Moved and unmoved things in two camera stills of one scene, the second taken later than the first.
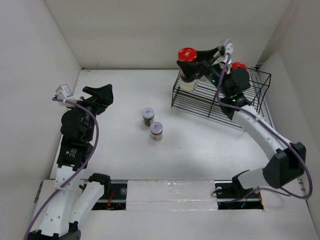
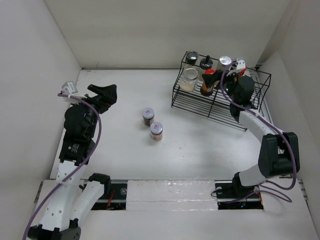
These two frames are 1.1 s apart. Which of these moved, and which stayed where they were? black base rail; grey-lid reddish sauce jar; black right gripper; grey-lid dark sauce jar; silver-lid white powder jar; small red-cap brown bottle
Moved: small red-cap brown bottle; black right gripper
Stayed: grey-lid reddish sauce jar; grey-lid dark sauce jar; black base rail; silver-lid white powder jar
